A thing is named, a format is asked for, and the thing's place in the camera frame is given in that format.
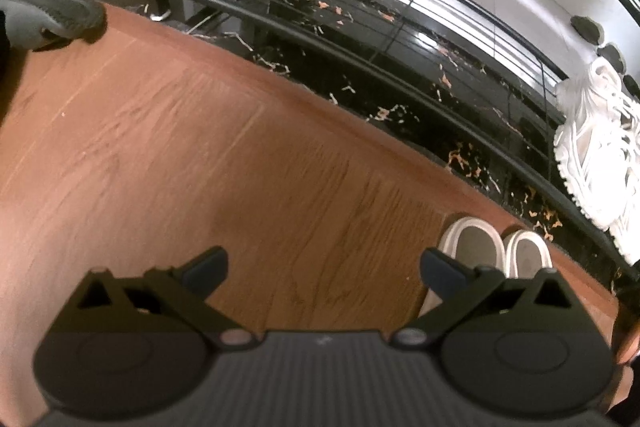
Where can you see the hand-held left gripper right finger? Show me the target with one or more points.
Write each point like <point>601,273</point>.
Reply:
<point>442,272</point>

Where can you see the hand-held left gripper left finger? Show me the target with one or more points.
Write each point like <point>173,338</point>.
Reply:
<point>205,269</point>

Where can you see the grey white-soled slip-on shoe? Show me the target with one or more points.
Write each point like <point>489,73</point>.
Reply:
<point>475,244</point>
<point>527,254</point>

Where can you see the black metal shoe rack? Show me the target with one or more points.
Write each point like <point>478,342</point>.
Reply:
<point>380,37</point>

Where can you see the brown fur-lined slipper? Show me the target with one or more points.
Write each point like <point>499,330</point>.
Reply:
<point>629,337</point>

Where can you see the grey knit shoe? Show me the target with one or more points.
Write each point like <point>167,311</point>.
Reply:
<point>45,14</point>

